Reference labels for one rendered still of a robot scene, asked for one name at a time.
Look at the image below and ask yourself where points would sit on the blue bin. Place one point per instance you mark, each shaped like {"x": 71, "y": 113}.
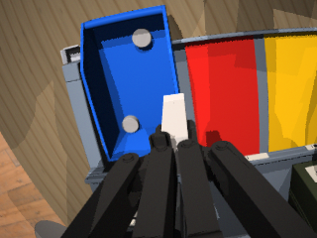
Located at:
{"x": 122, "y": 79}

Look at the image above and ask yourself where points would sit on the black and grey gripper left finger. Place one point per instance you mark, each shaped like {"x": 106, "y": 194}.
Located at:
{"x": 111, "y": 208}

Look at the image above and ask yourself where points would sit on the dark grey metal shelf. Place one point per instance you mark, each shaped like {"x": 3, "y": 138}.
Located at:
{"x": 258, "y": 92}

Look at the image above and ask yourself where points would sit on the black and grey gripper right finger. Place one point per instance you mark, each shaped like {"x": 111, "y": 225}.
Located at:
{"x": 260, "y": 208}

